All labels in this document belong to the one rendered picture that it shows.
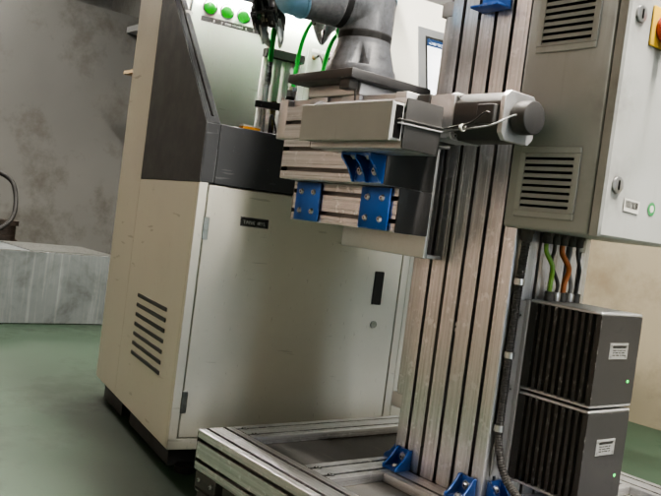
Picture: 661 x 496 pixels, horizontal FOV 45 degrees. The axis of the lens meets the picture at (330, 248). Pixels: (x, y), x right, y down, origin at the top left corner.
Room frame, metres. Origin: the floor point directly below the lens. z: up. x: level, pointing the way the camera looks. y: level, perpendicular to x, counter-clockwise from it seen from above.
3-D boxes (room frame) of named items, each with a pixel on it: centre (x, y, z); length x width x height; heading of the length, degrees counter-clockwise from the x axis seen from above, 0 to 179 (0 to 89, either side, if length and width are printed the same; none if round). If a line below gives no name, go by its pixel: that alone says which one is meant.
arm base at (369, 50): (1.73, -0.02, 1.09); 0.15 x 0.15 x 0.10
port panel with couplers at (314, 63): (2.84, 0.10, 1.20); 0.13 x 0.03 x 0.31; 119
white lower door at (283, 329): (2.27, 0.06, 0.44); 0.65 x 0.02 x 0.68; 119
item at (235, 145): (2.28, 0.07, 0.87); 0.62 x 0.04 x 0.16; 119
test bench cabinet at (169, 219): (2.52, 0.20, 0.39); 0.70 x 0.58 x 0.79; 119
